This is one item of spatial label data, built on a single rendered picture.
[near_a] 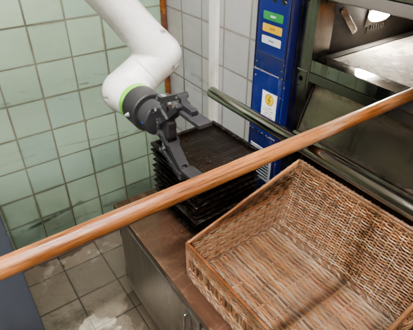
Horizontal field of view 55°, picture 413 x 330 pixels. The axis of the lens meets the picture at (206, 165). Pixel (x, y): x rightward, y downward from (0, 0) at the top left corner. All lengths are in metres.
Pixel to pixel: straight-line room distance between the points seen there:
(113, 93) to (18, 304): 0.79
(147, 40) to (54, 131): 1.05
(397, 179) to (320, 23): 0.49
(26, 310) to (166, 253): 0.49
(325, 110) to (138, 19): 0.65
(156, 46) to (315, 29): 0.50
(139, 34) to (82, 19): 0.86
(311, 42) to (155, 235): 0.83
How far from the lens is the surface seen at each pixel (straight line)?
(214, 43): 1.64
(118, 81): 0.98
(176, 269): 1.35
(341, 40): 1.38
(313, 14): 1.27
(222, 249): 1.35
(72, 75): 1.87
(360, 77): 1.20
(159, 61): 0.99
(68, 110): 1.92
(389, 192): 0.76
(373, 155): 1.22
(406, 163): 1.18
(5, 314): 1.48
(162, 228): 1.49
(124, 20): 0.97
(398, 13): 0.93
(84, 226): 0.60
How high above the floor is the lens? 1.60
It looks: 35 degrees down
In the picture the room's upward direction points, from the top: straight up
